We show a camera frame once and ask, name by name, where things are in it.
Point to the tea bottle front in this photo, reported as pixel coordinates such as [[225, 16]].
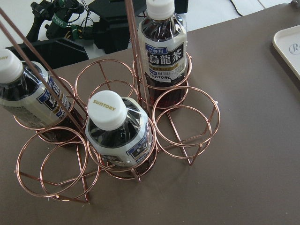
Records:
[[118, 128]]

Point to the tea bottle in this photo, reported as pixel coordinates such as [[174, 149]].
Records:
[[163, 45], [26, 97], [118, 128]]

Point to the tea bottle right back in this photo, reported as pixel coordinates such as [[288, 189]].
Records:
[[163, 45]]

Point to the tea bottle left back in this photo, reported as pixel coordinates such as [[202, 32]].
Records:
[[26, 97]]

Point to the cream rabbit tray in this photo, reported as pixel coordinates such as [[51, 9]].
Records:
[[287, 44]]

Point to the copper wire bottle rack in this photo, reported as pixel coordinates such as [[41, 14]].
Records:
[[38, 149]]

